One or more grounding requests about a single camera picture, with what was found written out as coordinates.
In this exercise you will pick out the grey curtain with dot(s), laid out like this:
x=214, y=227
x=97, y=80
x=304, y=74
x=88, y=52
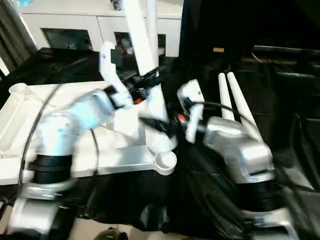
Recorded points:
x=12, y=37

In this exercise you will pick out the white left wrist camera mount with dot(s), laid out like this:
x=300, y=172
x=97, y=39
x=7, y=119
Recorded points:
x=110, y=72

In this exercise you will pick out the black box with beige label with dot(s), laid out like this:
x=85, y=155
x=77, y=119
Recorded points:
x=217, y=25

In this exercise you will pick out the white cabinet with glass doors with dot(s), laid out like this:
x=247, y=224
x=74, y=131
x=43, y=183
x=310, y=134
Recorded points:
x=75, y=22

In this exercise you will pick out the clear bag on cabinet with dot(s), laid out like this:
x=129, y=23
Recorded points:
x=117, y=4

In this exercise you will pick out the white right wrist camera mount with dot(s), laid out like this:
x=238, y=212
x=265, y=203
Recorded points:
x=191, y=95

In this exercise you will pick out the blue plastic item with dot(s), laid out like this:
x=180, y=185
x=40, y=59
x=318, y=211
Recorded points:
x=23, y=2

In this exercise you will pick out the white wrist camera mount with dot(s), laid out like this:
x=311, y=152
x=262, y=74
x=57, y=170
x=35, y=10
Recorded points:
x=110, y=72
x=191, y=95

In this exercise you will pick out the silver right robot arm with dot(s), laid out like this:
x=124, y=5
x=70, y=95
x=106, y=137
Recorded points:
x=245, y=150

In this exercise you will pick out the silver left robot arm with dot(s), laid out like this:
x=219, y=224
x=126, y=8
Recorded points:
x=57, y=132

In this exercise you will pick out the dark robot foot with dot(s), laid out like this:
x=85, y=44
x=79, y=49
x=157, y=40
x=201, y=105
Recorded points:
x=110, y=235

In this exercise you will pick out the white plastic table top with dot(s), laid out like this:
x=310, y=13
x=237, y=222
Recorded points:
x=130, y=155

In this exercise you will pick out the white plastic table leg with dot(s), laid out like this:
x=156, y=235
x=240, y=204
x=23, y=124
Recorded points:
x=240, y=100
x=152, y=30
x=226, y=100
x=142, y=45

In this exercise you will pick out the black television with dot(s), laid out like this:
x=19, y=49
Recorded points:
x=287, y=48

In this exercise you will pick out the black mat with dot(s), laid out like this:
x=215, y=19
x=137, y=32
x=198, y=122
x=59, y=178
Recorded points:
x=200, y=195

